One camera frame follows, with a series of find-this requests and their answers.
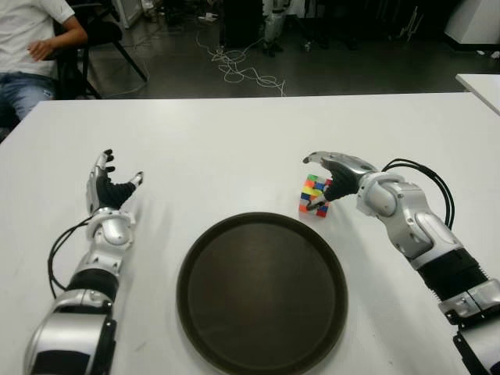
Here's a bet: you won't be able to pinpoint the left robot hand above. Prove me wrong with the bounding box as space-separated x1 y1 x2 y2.
84 148 145 213

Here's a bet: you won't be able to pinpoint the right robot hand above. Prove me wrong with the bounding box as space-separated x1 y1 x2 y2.
302 150 379 212

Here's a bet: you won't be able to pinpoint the multicoloured Rubik's cube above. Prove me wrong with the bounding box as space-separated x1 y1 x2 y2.
298 173 333 218

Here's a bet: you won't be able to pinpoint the dark brown round plate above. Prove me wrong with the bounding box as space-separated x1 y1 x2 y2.
175 211 349 366

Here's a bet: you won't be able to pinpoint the black office chair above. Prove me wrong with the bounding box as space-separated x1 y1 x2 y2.
52 0 148 101

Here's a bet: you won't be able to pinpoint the silver humanoid robot legs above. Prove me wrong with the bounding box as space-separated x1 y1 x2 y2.
262 0 292 58

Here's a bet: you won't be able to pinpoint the white side table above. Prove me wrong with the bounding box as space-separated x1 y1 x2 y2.
455 73 500 116

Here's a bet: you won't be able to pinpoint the metal folding stand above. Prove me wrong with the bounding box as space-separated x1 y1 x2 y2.
398 5 425 42

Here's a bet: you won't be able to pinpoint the white panel box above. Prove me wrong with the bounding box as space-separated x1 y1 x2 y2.
112 0 144 28

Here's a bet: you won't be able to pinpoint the black cabinet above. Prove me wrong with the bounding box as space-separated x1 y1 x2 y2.
220 0 263 48

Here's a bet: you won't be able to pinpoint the person in white shirt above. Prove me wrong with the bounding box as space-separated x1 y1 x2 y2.
0 0 89 120

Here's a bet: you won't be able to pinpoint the white cabinet with dark base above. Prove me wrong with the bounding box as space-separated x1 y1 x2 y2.
445 0 500 45

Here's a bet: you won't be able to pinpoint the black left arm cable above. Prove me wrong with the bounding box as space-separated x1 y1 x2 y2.
47 216 95 292

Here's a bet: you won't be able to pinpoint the tangled white floor cable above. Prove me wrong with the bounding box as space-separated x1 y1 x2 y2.
195 29 287 97

